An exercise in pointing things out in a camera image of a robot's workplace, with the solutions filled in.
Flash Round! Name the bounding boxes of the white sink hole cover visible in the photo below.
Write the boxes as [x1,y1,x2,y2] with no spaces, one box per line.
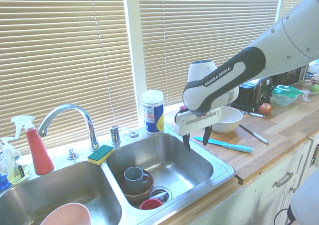
[121,128,140,139]

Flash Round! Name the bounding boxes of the brown wooden bowl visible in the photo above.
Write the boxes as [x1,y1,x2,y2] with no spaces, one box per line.
[117,169,155,202]

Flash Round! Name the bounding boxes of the clear plastic tray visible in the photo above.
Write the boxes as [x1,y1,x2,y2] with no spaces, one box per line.
[297,80,319,104]

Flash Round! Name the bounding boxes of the stainless steel double sink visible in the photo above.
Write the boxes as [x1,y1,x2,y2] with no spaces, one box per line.
[0,125,236,225]

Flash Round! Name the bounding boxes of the wide beige window blind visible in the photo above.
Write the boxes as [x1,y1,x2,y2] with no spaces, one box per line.
[0,0,139,156]

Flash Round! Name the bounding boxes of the green yellow sponge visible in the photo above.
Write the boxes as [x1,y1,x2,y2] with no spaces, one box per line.
[87,144,115,166]

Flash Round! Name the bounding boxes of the chrome kitchen faucet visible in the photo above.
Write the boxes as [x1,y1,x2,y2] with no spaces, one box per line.
[37,104,101,152]

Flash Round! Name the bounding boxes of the clear pump soap bottle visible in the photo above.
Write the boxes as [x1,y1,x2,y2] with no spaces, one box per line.
[0,136,16,177]

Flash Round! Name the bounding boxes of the metal drawer handle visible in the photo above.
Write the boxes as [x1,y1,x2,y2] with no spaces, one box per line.
[274,171,295,188]

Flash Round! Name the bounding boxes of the yellow liquid soap bottle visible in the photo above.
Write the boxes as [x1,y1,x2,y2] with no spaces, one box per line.
[6,155,31,185]

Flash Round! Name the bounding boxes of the turquoise serrated knife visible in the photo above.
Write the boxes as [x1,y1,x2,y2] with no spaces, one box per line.
[192,136,253,153]

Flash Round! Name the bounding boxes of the grey white robot base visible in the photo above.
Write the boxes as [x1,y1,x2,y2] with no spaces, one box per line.
[290,171,319,225]

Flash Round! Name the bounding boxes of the green lid food container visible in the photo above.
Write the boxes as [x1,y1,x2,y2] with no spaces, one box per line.
[270,84,301,107]

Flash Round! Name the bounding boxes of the silver utensil in strainer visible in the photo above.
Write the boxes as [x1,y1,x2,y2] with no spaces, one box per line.
[153,190,168,200]

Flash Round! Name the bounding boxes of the white blue wipes canister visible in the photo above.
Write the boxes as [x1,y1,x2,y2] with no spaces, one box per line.
[141,90,165,135]

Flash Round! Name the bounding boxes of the white kitchen cabinet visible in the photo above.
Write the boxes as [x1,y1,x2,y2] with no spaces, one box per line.
[174,132,319,225]

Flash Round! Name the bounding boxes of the white ceramic bowl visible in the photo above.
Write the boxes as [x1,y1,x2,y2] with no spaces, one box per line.
[211,106,244,134]

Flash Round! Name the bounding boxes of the grey ceramic mug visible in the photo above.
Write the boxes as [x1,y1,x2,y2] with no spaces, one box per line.
[124,167,151,192]

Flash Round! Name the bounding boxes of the metal drain strainer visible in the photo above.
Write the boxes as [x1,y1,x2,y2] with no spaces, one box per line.
[149,186,173,204]

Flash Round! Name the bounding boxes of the red cup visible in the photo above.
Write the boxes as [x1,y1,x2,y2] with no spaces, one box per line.
[140,198,164,211]

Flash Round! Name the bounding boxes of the chrome side sprayer knob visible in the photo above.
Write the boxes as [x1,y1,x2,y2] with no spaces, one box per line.
[66,147,80,161]

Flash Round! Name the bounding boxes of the black cable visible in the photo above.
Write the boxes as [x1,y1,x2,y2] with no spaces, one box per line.
[274,207,296,225]

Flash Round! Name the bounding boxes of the red spray bottle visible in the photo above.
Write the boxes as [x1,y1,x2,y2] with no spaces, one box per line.
[10,115,55,176]

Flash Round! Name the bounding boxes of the black silver toaster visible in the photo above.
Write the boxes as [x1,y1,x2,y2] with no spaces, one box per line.
[233,77,274,108]

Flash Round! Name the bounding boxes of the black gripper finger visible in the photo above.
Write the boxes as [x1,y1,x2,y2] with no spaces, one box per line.
[202,125,213,146]
[182,132,191,154]

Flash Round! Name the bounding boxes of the medium beige window blind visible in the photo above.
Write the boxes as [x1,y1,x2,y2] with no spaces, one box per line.
[137,0,283,107]

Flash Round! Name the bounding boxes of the pink plastic bowl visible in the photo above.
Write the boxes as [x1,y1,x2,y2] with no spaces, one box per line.
[39,202,92,225]

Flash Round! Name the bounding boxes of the black handled silver utensil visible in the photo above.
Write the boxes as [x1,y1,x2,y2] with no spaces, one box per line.
[230,103,266,119]

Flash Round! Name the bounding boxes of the chrome soap dispenser pump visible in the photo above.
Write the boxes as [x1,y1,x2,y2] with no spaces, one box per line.
[109,125,122,146]

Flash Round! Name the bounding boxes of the red apple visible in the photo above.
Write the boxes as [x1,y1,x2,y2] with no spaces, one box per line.
[258,102,273,115]

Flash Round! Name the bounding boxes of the dark microwave oven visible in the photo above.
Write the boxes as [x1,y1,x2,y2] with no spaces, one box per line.
[281,64,310,84]

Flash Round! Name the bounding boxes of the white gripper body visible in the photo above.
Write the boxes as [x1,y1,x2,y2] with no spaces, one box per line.
[174,107,222,136]

